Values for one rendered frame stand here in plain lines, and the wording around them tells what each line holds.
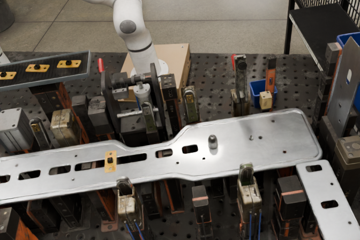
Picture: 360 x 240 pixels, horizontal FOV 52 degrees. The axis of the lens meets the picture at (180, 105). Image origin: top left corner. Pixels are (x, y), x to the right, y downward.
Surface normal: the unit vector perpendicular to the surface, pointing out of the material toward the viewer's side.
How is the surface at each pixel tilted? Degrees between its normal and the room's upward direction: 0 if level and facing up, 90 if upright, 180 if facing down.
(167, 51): 5
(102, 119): 90
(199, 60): 0
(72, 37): 0
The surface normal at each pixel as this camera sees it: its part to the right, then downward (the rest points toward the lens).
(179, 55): -0.19, -0.65
